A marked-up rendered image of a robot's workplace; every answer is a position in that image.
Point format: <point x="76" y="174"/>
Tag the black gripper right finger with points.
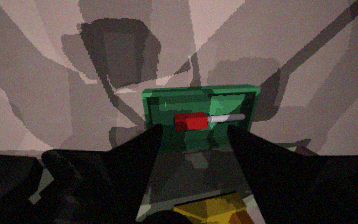
<point x="283" y="181"/>

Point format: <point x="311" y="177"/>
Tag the yellow block with orange post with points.
<point x="219" y="209"/>

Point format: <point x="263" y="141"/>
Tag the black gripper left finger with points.
<point x="125" y="170"/>

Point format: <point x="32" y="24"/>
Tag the red-headed metal pin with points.
<point x="199" y="120"/>

